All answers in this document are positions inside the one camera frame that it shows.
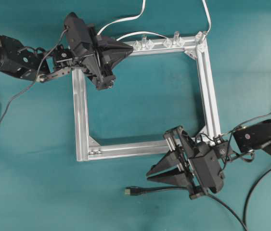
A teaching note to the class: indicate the clear post middle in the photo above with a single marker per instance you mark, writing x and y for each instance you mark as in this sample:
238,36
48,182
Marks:
144,41

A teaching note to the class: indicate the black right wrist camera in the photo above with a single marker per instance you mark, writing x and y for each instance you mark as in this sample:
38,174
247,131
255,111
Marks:
207,167

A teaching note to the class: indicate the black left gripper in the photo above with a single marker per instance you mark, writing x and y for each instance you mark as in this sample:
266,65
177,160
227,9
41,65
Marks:
107,53

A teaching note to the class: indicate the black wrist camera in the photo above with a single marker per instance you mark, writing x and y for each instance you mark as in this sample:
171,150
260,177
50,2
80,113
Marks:
78,36
207,167

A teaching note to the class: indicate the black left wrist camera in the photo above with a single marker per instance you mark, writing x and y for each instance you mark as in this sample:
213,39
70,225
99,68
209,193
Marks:
78,36

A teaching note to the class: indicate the clear post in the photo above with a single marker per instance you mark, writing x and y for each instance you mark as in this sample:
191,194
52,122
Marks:
176,38
144,41

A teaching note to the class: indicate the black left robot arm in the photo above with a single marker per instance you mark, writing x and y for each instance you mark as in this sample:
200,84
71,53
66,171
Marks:
38,65

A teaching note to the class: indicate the clear post right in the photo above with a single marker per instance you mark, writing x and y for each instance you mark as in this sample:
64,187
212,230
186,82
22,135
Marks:
176,38

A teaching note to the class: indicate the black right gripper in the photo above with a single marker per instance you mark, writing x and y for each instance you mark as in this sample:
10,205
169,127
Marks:
174,168

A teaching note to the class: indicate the aluminium extrusion square frame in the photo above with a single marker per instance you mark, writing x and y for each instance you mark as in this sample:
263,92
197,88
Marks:
195,47

